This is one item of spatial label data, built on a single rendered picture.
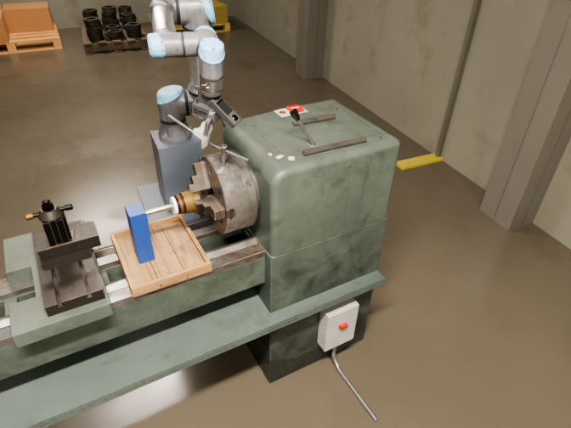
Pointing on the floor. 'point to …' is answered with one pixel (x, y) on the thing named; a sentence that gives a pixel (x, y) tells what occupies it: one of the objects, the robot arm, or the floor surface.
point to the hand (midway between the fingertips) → (215, 138)
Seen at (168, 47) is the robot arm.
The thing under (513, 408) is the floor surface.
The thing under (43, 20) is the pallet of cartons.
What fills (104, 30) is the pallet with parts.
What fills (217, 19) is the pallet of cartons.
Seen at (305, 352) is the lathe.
